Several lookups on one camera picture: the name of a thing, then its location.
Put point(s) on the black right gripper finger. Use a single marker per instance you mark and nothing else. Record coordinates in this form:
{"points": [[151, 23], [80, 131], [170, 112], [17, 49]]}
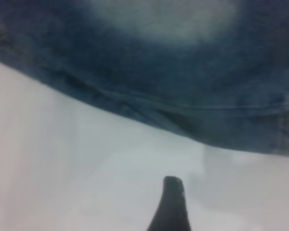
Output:
{"points": [[172, 209]]}

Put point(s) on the blue denim shorts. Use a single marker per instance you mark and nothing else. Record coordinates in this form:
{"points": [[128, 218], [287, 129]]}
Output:
{"points": [[159, 72]]}

